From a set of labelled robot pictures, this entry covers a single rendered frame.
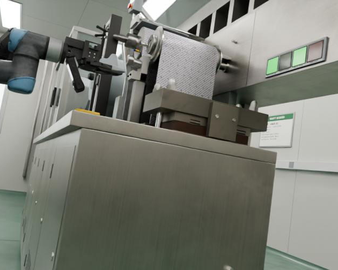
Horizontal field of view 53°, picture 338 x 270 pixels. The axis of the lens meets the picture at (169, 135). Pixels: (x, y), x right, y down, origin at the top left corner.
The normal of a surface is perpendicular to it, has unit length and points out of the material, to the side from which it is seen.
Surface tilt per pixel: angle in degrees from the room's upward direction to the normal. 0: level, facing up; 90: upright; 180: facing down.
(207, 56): 90
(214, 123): 90
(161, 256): 90
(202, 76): 90
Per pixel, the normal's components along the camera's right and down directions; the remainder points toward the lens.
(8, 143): 0.40, -0.04
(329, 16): -0.90, -0.18
